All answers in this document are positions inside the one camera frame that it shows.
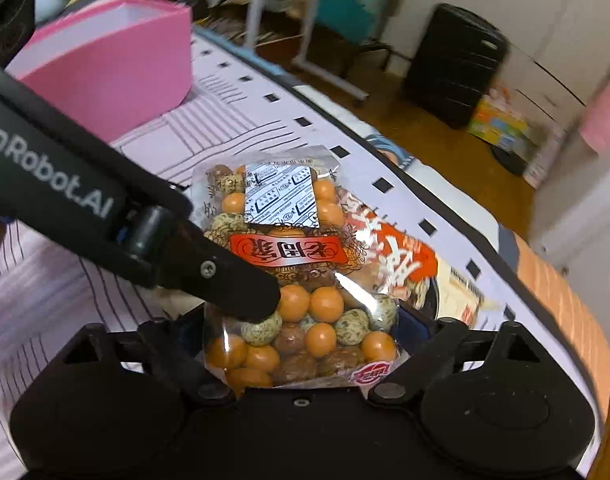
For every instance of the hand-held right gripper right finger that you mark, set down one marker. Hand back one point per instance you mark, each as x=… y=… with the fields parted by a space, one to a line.
x=417 y=330

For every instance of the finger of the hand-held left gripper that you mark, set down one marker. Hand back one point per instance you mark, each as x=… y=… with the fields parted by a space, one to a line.
x=220 y=275

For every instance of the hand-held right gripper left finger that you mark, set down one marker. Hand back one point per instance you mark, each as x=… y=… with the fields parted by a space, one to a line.
x=155 y=345

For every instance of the cream packet with orange print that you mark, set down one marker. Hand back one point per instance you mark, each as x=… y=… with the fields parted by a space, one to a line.
x=410 y=255

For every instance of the clear bag of coated peanuts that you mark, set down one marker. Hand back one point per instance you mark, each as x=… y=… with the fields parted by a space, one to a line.
x=310 y=310

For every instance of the pink cardboard box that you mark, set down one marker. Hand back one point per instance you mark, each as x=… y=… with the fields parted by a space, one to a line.
x=110 y=70

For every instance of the dark round floor mat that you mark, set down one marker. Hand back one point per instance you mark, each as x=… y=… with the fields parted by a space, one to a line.
x=507 y=159

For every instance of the white packet on floor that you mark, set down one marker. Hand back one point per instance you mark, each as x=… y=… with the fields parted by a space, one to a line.
x=547 y=157

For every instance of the colourful gift bag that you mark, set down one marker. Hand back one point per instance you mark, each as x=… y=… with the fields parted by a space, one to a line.
x=502 y=125

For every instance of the wooden folding table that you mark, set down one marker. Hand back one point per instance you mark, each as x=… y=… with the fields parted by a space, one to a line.
x=315 y=55

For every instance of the black suitcase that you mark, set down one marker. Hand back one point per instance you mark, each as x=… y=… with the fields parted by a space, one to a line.
x=452 y=65

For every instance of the pink hanging bag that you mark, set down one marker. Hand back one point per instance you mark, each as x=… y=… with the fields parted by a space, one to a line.
x=605 y=120

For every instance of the teal bag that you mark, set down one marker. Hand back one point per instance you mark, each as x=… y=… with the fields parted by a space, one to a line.
x=352 y=12

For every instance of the white wardrobe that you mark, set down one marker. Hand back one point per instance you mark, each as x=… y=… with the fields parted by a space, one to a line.
x=545 y=25

